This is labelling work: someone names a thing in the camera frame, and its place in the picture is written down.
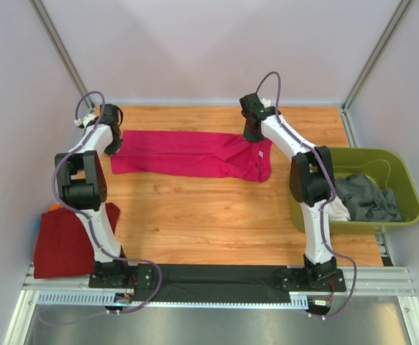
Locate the pink t-shirt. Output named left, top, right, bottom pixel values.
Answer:
left=111, top=130, right=272, bottom=183

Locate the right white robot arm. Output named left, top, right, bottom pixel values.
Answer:
left=239, top=93, right=346, bottom=292

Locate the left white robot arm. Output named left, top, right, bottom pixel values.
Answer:
left=52, top=104, right=131, bottom=288

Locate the orange folded t-shirt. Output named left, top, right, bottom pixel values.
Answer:
left=48, top=203, right=63, bottom=212

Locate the white t-shirt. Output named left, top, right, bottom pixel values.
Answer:
left=328, top=196, right=351, bottom=221

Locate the dark red folded t-shirt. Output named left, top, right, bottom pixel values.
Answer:
left=32, top=201, right=121, bottom=280

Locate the grey t-shirt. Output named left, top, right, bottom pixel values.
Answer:
left=335, top=173, right=403, bottom=222

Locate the olive green plastic bin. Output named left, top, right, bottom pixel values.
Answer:
left=287, top=146, right=419, bottom=236

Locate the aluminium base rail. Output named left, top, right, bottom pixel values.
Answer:
left=4, top=255, right=419, bottom=344

